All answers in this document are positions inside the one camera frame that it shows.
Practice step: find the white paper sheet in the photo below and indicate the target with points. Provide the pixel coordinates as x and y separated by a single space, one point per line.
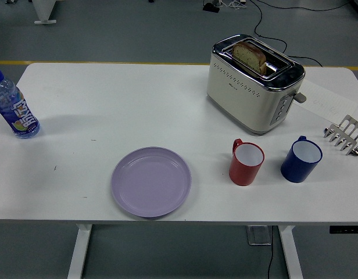
327 101

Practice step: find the red mug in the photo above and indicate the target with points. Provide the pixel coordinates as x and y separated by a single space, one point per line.
241 173

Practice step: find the black table control panel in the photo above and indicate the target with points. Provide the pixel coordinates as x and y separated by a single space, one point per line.
346 229

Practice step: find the white stand foot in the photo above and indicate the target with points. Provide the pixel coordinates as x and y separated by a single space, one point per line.
43 13

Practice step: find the blue mug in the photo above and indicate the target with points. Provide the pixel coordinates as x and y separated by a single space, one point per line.
293 171

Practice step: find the cream and chrome toaster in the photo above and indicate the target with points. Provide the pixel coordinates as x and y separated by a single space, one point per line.
243 98

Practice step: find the blue plastic drink bottle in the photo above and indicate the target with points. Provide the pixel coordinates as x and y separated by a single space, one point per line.
12 104

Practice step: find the white table leg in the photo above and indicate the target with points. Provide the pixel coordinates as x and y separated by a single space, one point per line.
79 253
290 253

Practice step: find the silver metal toast rack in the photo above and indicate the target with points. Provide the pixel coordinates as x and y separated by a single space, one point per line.
349 129

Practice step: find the brown bread slice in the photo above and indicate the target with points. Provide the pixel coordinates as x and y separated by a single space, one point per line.
248 56

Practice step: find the clear plastic bracket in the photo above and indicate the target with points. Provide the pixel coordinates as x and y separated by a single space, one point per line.
259 236

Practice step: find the black floor power adapter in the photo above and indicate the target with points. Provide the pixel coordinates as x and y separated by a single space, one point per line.
211 7

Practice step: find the purple round plate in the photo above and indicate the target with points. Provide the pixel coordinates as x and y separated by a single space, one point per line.
151 183

